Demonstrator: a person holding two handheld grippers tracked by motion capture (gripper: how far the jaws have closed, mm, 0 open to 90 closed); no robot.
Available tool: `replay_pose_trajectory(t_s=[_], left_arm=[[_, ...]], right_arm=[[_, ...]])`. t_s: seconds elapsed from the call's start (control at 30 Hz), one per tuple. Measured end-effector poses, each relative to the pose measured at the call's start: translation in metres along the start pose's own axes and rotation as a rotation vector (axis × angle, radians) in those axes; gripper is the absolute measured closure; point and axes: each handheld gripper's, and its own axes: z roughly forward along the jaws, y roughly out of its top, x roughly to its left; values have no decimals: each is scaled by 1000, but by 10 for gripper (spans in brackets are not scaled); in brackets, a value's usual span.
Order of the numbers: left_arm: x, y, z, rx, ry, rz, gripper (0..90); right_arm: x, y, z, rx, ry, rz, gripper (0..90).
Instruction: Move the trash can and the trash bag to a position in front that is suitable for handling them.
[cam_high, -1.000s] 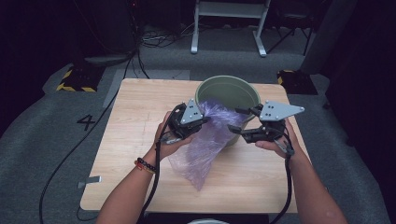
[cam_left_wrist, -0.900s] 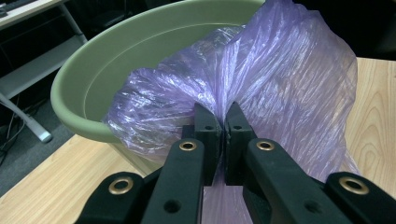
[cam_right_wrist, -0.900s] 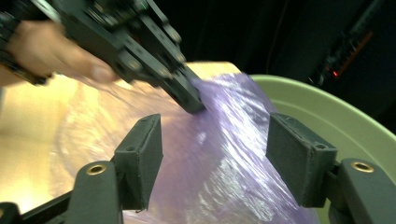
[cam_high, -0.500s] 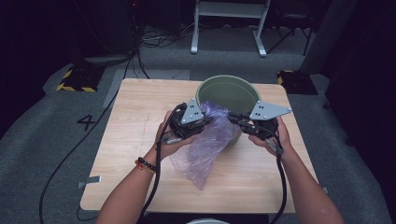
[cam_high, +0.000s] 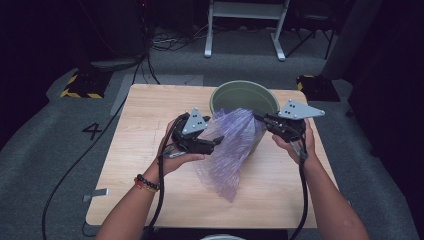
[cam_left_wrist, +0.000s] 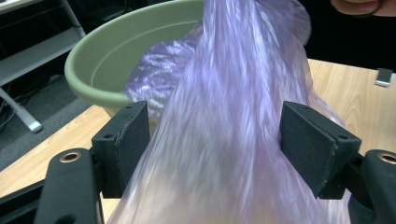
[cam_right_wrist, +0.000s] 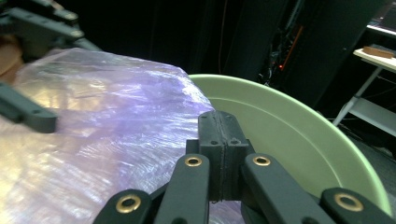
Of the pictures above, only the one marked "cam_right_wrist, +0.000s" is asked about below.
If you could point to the brown flat block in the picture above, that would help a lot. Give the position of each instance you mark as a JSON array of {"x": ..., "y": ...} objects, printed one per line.
[{"x": 378, "y": 52}]

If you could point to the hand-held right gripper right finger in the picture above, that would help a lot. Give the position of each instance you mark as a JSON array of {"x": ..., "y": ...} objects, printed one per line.
[{"x": 233, "y": 149}]

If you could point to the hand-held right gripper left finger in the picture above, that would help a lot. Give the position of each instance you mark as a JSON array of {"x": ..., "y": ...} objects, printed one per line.
[{"x": 211, "y": 146}]

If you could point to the light green plastic bin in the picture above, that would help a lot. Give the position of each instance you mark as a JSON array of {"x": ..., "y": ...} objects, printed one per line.
[{"x": 289, "y": 130}]

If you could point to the dark curtain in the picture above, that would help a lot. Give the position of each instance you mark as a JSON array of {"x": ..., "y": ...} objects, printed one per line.
[{"x": 149, "y": 28}]

